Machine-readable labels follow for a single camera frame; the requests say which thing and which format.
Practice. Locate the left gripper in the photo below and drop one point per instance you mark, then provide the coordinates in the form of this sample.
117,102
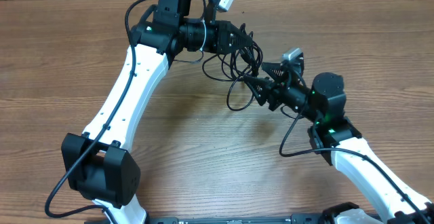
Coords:
220,45

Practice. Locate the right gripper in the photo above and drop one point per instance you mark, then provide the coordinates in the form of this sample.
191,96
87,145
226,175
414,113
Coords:
265,83

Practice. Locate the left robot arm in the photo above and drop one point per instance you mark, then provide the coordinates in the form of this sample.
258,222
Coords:
99,164

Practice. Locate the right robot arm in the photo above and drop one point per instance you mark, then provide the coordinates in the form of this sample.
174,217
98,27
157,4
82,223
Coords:
337,140

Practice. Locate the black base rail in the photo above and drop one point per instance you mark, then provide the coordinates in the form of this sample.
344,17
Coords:
293,219

